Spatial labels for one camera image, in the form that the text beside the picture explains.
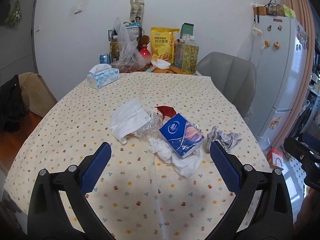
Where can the orange white paper bag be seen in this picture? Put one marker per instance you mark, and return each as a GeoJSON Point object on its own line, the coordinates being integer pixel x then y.
{"type": "Point", "coordinates": [275, 159]}

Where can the small yellow oil bottle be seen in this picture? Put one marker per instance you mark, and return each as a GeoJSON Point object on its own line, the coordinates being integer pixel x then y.
{"type": "Point", "coordinates": [114, 49]}

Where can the peach curtain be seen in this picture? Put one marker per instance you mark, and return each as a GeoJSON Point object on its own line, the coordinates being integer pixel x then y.
{"type": "Point", "coordinates": [302, 51]}

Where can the white refrigerator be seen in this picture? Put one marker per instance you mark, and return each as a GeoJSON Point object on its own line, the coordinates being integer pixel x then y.
{"type": "Point", "coordinates": [271, 55]}

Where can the blue white tissue box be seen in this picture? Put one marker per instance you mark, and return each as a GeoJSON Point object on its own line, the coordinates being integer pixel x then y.
{"type": "Point", "coordinates": [101, 75]}

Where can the clear plastic wrap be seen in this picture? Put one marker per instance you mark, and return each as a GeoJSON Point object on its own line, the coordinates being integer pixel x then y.
{"type": "Point", "coordinates": [151, 128]}

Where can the green hanging cloth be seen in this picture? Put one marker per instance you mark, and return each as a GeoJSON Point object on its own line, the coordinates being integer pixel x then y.
{"type": "Point", "coordinates": [15, 15]}

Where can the red ceramic vase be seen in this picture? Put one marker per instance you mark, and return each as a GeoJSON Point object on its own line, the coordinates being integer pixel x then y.
{"type": "Point", "coordinates": [145, 54]}

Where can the large yellow oil bottle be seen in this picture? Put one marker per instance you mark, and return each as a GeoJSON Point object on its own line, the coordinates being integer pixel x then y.
{"type": "Point", "coordinates": [190, 54]}

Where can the brown armchair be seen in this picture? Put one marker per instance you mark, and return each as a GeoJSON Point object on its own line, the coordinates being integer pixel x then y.
{"type": "Point", "coordinates": [36, 95]}

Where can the black clothing on armchair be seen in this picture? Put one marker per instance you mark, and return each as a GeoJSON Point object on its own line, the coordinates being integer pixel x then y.
{"type": "Point", "coordinates": [13, 109]}

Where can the blue tissue pack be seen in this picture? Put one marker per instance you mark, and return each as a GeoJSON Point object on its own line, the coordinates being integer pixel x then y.
{"type": "Point", "coordinates": [183, 137]}

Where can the white paper carry bag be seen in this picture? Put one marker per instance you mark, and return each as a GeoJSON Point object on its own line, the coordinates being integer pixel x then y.
{"type": "Point", "coordinates": [137, 11]}

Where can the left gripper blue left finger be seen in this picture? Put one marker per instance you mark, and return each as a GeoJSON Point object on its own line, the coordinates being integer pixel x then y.
{"type": "Point", "coordinates": [93, 166]}

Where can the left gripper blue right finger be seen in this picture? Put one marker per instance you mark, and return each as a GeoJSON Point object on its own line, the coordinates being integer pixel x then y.
{"type": "Point", "coordinates": [227, 167]}

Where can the white crumpled napkin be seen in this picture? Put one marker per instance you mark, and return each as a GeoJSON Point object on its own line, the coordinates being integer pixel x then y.
{"type": "Point", "coordinates": [161, 64]}

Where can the white tissue paper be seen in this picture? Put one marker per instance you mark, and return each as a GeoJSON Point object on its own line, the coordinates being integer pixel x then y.
{"type": "Point", "coordinates": [127, 119]}

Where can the floral cream tablecloth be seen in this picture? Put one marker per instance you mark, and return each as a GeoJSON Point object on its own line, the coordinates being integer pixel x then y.
{"type": "Point", "coordinates": [138, 196]}

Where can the green box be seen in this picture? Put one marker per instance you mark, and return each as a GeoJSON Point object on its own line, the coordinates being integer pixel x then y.
{"type": "Point", "coordinates": [187, 30]}

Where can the blue drink can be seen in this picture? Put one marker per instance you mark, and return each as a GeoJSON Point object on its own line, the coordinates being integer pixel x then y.
{"type": "Point", "coordinates": [104, 59]}

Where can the grey upholstered chair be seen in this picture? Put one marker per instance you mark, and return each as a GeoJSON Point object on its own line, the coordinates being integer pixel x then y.
{"type": "Point", "coordinates": [234, 77]}

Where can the clear plastic bag with food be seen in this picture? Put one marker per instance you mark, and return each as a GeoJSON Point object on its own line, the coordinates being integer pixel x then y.
{"type": "Point", "coordinates": [130, 59]}

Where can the red white wrapper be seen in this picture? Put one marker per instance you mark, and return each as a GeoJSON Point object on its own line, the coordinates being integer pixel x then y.
{"type": "Point", "coordinates": [166, 111]}

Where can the yellow snack bag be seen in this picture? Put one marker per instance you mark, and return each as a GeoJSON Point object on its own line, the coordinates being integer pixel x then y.
{"type": "Point", "coordinates": [163, 43]}

